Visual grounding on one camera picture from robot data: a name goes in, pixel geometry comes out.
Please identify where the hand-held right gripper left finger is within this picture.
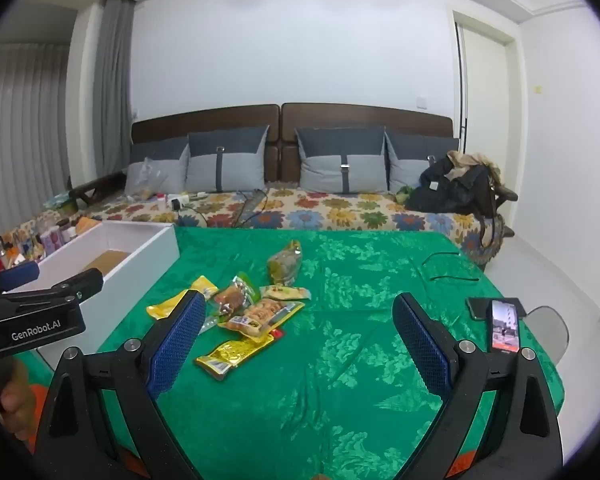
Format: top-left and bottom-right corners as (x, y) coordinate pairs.
(32, 289), (208, 480)

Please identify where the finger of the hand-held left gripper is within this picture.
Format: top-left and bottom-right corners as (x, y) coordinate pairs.
(0, 268), (104, 316)
(0, 261), (41, 293)

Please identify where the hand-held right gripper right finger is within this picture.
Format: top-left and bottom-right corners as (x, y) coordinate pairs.
(392, 292), (563, 480)

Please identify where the white cardboard box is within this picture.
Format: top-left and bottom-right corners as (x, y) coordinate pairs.
(2, 219), (180, 356)

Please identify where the brown meat snack packet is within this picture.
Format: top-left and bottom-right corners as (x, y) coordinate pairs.
(214, 272), (259, 317)

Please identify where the large yellow-edged snack packet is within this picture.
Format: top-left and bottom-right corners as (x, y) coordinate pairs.
(219, 297), (306, 344)

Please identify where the pale yellow snack packet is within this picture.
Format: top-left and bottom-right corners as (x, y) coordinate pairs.
(259, 284), (311, 302)

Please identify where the green clear snack packet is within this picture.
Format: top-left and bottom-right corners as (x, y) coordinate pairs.
(267, 240), (303, 285)

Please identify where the person's left hand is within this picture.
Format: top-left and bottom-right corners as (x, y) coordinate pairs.
(0, 360), (37, 443)

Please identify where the dark smartphone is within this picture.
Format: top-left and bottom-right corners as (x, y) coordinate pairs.
(467, 297), (524, 322)

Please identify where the person's orange clothing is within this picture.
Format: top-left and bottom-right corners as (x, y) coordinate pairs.
(29, 384), (53, 413)

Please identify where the teal green stack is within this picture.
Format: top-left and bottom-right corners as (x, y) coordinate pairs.
(44, 193), (79, 212)

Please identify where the lit smartphone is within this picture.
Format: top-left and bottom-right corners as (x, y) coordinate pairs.
(487, 300), (522, 357)

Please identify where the green patterned tablecloth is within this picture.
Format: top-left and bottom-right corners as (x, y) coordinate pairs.
(17, 225), (566, 480)

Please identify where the clear plastic bag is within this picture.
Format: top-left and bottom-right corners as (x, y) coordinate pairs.
(124, 157), (169, 202)

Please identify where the grey chair back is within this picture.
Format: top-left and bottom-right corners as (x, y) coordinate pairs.
(522, 305), (571, 367)

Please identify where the white sheer curtain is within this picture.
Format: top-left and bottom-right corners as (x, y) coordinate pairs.
(0, 42), (82, 243)

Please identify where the grey two-tone cushion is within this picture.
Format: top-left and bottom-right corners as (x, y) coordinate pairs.
(126, 137), (191, 197)
(185, 125), (271, 194)
(384, 132), (461, 194)
(295, 127), (389, 195)

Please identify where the grey curtain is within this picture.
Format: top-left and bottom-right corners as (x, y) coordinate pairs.
(91, 0), (136, 182)

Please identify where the white door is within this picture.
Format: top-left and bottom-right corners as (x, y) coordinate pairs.
(451, 10), (520, 233)

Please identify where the black sofa cable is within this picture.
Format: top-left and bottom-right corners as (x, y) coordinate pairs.
(229, 189), (272, 229)

